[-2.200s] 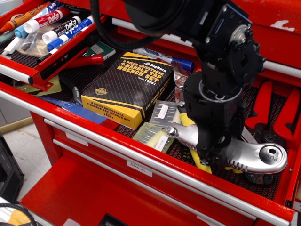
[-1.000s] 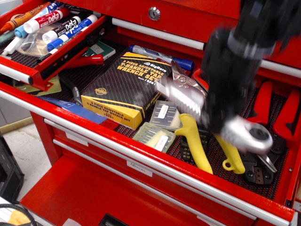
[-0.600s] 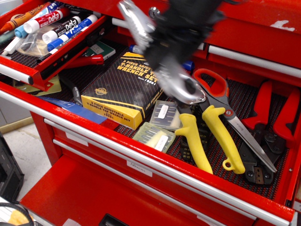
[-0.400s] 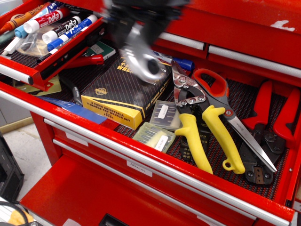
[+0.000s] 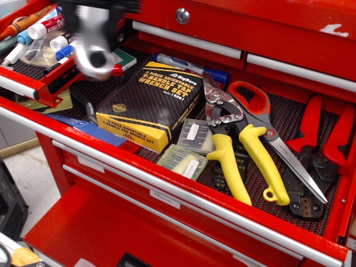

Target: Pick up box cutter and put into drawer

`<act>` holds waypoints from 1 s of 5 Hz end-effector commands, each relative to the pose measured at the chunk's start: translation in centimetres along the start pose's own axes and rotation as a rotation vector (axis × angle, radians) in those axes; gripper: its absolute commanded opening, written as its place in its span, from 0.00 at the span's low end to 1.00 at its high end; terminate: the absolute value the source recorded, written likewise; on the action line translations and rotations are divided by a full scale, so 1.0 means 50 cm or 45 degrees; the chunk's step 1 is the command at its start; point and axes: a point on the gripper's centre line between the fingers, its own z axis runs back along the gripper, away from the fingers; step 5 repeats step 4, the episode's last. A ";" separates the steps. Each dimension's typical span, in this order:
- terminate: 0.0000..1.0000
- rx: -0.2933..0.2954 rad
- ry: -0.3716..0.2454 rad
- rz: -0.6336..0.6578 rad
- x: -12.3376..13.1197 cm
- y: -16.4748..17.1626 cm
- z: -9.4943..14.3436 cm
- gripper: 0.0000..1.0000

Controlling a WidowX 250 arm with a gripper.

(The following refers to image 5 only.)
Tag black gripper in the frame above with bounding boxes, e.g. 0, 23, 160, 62
57, 0, 140, 51

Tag green white small box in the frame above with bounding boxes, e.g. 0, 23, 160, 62
111, 48, 137, 72

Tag open small red drawer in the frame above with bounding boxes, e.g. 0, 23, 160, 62
0, 0, 129, 108

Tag black yellow tap wrench box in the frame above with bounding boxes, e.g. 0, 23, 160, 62
96, 61, 203, 153

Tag blue marker in main drawer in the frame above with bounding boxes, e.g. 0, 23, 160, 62
152, 53, 230, 84

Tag open main red drawer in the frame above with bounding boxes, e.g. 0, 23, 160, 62
0, 46, 356, 267

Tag blue Expo marker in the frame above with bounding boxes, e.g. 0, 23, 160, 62
56, 45, 75, 62

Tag black Expo marker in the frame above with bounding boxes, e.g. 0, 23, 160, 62
50, 33, 75, 52

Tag red Expo marker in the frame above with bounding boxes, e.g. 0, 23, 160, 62
28, 14, 65, 40

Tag clear plastic bag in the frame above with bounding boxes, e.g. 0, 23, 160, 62
19, 38, 57, 68

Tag light blue capped marker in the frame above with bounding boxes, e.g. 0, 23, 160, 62
17, 6, 63, 45

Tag orange Crayola marker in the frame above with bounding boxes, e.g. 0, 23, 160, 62
1, 4, 57, 41

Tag silver cabinet lock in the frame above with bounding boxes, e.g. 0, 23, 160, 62
175, 8, 190, 24

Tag white thin marker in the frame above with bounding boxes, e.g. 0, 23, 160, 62
2, 43, 25, 66

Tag yellowish plastic plate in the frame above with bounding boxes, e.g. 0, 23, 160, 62
15, 88, 73, 113

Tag blue plastic card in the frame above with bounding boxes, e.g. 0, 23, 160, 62
45, 113, 126, 147

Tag clear blade case upper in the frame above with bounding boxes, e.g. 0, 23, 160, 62
177, 118, 215, 155

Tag clear blade case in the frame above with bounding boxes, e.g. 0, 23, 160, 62
157, 145, 208, 181
177, 118, 215, 155

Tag clear blade case lower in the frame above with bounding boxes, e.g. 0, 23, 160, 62
157, 145, 208, 181

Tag red tool chest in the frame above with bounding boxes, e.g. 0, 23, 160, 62
24, 1, 355, 266

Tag black crate on floor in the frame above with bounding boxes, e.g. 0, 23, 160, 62
1, 158, 29, 240

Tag yellow sponge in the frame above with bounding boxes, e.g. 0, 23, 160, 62
11, 248, 41, 266

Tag red handled tool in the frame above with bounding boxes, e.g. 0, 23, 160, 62
76, 63, 123, 82

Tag yellow handled tin snips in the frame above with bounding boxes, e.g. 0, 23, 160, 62
202, 72, 290, 206

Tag red grey handled scissors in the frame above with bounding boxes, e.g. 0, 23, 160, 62
228, 81, 328, 204

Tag black wire stripper tool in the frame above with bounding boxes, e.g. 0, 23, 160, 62
212, 124, 249, 192

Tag black cable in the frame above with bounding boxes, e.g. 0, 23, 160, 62
0, 243, 12, 266

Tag red handled crimping pliers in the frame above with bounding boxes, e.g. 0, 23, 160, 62
283, 95, 355, 219

